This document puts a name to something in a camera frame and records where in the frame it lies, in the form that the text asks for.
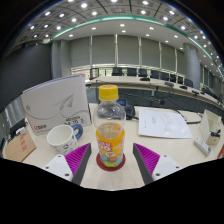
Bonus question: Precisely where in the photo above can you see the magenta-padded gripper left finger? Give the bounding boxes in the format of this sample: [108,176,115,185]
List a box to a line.
[42,142,93,186]

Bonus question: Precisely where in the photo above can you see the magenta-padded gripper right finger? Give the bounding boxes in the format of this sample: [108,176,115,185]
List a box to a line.
[132,142,183,186]

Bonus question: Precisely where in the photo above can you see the yellow-capped orange-label drink bottle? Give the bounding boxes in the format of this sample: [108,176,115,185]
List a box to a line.
[93,84,127,169]

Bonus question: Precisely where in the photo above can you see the white printed paper sheet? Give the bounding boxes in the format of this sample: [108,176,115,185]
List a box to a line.
[137,108,194,140]

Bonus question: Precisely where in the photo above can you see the white remote control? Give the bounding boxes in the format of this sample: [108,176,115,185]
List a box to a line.
[193,136,212,157]

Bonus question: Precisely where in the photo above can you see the black desk phone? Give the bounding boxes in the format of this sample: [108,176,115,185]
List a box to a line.
[116,98,136,121]

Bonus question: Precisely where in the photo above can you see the brown paper envelope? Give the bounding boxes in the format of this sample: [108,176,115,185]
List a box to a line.
[2,131,38,163]

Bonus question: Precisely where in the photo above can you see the white paper carton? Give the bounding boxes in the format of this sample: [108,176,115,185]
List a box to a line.
[19,74,93,136]

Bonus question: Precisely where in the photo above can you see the open white cardboard box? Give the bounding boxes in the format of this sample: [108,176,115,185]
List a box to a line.
[198,109,224,146]

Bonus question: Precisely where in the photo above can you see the black stapler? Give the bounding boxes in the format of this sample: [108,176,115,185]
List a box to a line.
[209,130,222,138]

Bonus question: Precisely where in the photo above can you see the long curved conference desk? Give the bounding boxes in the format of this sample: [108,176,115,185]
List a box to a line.
[85,75,224,108]

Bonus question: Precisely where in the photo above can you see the row of black office chairs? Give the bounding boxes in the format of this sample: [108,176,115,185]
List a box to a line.
[89,66,214,98]

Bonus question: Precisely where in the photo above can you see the group of ceiling lights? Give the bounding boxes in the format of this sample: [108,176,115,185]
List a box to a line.
[28,0,221,68]

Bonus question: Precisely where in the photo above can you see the white patterned mug blue handle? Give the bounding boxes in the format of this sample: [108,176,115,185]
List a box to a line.
[46,123,84,156]

